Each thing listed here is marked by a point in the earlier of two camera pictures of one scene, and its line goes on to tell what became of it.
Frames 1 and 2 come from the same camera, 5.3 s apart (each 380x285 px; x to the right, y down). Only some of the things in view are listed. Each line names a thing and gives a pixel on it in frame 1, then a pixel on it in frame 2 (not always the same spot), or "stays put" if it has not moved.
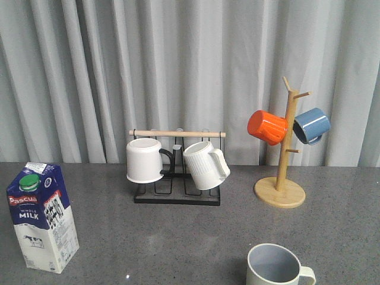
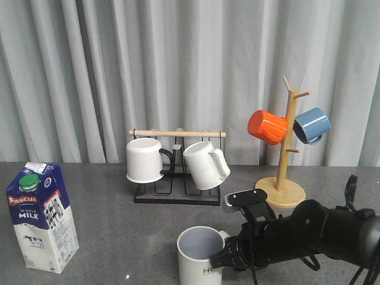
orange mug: [267, 126] stays put
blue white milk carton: [39, 204] stays put
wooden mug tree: [279, 192] stays put
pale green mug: [272, 264] -> [195, 246]
